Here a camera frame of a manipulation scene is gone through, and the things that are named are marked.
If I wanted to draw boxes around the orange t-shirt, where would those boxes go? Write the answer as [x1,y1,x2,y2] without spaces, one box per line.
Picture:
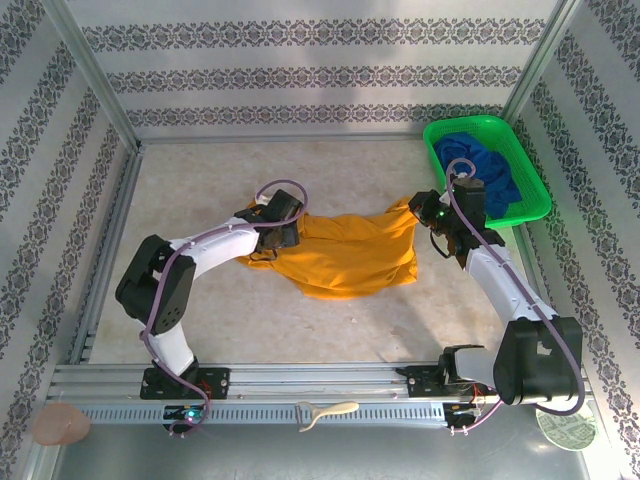
[235,195,420,300]

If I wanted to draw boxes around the blue cloth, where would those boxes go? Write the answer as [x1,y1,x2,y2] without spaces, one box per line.
[432,130,522,220]

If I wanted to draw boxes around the green plastic mesh basket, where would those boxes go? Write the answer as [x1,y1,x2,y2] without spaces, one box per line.
[422,114,553,231]

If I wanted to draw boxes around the small circuit board green light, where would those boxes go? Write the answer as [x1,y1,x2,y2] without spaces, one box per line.
[163,404,207,425]

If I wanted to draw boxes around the green patterned round disc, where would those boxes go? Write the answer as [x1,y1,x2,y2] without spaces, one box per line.
[535,404,599,452]

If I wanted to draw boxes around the pink round disc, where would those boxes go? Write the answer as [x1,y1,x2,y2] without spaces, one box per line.
[32,403,92,446]

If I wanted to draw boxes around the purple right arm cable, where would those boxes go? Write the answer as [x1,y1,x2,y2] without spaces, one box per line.
[446,157,587,435]

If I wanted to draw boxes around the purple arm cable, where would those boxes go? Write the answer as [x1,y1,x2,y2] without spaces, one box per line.
[446,157,587,435]
[139,179,310,437]

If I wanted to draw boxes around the aluminium frame post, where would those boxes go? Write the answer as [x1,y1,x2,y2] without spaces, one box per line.
[42,0,141,149]
[501,0,584,121]

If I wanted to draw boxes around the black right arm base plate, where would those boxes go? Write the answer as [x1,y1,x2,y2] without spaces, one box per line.
[405,366,499,399]

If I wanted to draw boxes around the long aluminium base rail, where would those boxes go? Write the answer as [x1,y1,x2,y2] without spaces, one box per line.
[47,362,594,402]

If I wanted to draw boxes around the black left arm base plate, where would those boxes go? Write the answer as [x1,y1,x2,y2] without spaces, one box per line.
[139,367,232,400]

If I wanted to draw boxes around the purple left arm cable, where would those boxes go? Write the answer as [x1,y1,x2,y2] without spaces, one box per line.
[139,179,310,437]

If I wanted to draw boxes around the small circuit board red wires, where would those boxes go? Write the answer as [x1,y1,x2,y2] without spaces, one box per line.
[446,401,484,424]

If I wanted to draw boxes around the cream handled peeler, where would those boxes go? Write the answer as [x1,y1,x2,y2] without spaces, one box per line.
[294,400,360,434]

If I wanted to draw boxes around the slotted grey cable duct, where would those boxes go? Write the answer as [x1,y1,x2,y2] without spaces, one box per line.
[79,402,447,427]

